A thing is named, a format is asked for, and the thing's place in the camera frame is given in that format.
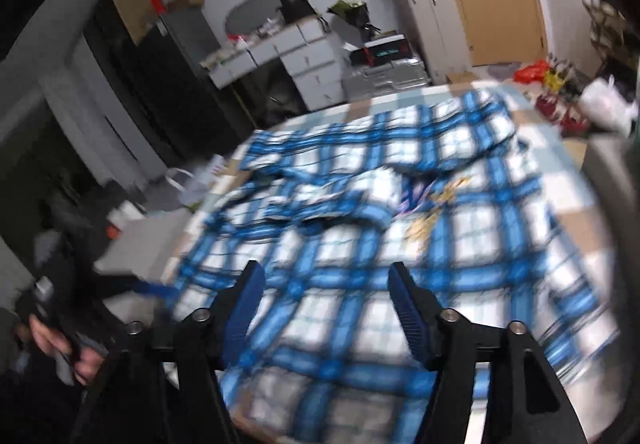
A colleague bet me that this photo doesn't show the blue white plaid shirt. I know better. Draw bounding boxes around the blue white plaid shirt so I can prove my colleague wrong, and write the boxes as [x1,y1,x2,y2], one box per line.
[167,90,609,444]

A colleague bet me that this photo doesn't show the person's left hand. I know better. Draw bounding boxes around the person's left hand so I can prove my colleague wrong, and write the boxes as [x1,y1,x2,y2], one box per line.
[29,315,104,386]

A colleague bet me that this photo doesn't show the checkered bed sheet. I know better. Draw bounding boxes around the checkered bed sheet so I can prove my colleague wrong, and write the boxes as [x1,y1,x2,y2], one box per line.
[164,80,618,444]

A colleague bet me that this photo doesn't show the black wardrobe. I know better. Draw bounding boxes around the black wardrobe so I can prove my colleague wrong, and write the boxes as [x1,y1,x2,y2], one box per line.
[84,0,255,167]

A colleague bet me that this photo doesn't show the white plastic bag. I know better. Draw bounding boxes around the white plastic bag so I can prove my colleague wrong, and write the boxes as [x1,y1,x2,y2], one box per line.
[578,76,639,137]

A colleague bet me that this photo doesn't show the red plastic bag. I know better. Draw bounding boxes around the red plastic bag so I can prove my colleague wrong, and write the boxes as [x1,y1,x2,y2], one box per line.
[513,60,550,84]

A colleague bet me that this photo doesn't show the black box on suitcase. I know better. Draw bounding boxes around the black box on suitcase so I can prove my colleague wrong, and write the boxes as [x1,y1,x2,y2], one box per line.
[348,34,413,66]

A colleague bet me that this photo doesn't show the cardboard box on wardrobe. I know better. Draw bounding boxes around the cardboard box on wardrobe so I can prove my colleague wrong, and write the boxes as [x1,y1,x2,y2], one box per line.
[112,0,157,45]

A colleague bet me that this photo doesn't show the white drawer desk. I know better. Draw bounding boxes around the white drawer desk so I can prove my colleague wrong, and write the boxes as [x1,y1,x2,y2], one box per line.
[201,17,346,112]

